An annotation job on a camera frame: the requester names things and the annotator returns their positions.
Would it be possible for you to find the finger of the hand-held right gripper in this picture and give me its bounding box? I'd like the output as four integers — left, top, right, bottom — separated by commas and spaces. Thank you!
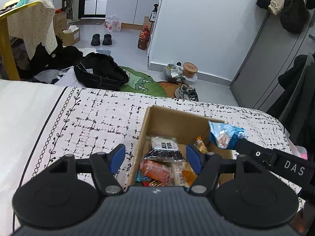
234, 138, 276, 165

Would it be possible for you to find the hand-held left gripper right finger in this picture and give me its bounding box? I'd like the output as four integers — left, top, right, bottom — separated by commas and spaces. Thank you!
186, 144, 278, 196

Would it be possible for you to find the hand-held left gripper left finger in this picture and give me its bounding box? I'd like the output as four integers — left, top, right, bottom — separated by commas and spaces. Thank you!
33, 144, 126, 196

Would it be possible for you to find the orange cracker packet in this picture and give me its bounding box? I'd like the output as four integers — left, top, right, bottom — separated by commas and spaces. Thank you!
181, 136, 208, 187

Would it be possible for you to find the long white snack packet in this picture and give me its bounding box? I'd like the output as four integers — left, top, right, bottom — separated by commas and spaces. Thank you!
172, 161, 191, 186

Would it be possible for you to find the blue snack packet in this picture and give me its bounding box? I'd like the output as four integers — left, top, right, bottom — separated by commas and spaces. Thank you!
208, 120, 246, 150

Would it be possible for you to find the black and white snack packet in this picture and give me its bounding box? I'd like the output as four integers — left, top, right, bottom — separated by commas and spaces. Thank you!
144, 136, 185, 161

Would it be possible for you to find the pink snack packet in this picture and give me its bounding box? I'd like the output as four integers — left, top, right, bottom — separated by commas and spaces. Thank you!
140, 159, 173, 185

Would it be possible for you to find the pink plush item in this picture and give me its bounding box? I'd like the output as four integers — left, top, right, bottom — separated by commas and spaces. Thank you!
294, 146, 309, 160

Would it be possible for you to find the grey sneaker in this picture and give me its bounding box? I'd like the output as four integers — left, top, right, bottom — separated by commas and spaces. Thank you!
175, 84, 199, 102

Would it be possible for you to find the black coat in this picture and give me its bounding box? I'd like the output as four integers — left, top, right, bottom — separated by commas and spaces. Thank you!
267, 54, 315, 128

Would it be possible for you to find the green frog floor mat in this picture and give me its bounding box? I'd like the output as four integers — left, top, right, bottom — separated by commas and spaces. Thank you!
118, 65, 163, 95

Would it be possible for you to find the plastic trash bag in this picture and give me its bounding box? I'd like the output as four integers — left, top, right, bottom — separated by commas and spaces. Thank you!
163, 63, 184, 83

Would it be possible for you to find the brown paper cup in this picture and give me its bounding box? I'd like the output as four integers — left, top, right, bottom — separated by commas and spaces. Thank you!
182, 62, 198, 78

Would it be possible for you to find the grey door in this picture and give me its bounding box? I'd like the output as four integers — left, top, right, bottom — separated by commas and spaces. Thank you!
230, 0, 315, 110

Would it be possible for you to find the white bedsheet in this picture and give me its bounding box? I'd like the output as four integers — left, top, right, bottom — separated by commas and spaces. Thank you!
0, 79, 68, 229

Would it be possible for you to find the pile of dark clothes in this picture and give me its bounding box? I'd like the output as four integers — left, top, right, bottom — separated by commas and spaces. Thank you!
17, 36, 84, 83

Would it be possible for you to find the small cardboard box with paper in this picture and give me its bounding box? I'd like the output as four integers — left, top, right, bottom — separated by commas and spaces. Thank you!
60, 25, 81, 47

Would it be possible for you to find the pack of water bottles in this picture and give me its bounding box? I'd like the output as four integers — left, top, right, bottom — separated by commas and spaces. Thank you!
105, 15, 122, 32

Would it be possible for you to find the hanging black bag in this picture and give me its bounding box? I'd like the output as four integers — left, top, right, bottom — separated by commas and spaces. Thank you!
280, 0, 310, 33

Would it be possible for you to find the plain cardboard box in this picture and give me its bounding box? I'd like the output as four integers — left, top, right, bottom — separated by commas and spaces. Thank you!
53, 11, 68, 33

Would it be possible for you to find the black spray bottle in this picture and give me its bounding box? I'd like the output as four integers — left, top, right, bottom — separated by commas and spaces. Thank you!
150, 4, 159, 22

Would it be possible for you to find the white kitchen cabinet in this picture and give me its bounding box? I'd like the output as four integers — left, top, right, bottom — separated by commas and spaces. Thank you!
106, 0, 165, 26

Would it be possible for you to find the yellow table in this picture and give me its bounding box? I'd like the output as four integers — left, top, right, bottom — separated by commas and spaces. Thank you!
0, 1, 41, 80

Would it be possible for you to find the wooden table with cloth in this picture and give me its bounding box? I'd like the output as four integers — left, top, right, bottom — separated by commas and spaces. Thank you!
5, 0, 58, 59

